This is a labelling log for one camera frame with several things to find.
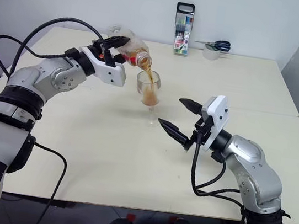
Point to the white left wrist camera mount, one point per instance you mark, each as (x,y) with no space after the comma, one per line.
(107,72)

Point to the white tape roll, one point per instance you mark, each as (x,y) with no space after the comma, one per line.
(210,54)

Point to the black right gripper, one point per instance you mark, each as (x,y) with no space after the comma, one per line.
(203,128)

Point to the clear wine glass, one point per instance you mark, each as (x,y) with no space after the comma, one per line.
(149,95)

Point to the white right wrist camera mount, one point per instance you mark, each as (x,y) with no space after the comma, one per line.
(219,113)

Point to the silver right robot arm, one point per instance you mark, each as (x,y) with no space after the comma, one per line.
(251,159)

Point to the marker pen set box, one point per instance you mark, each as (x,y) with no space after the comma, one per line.
(182,38)

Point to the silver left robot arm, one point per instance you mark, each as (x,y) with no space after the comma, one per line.
(31,78)

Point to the clear plastic drink bottle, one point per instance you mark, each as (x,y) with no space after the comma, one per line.
(136,47)

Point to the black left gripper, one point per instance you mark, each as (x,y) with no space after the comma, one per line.
(105,49)

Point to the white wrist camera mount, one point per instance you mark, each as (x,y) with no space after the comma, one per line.
(107,72)
(219,113)

